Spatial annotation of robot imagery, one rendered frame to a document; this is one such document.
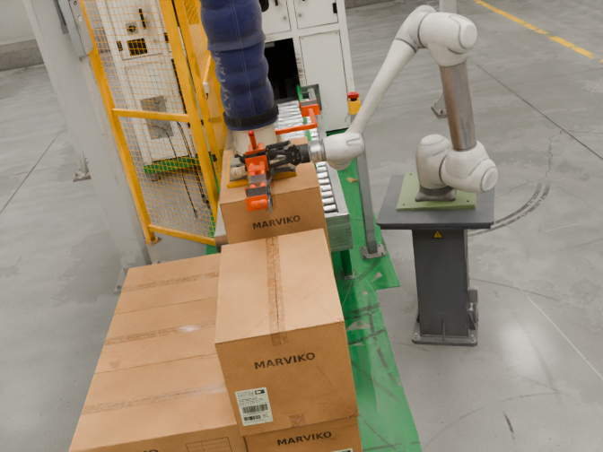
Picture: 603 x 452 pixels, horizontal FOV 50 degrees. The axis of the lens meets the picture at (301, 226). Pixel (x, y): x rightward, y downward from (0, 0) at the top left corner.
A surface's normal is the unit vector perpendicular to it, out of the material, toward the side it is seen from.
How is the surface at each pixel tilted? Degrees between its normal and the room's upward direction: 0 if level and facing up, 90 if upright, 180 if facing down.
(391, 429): 0
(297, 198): 89
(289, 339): 90
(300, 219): 89
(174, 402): 0
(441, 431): 0
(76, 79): 90
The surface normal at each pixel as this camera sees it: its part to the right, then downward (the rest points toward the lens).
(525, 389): -0.15, -0.87
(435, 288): -0.26, 0.50
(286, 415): 0.07, 0.47
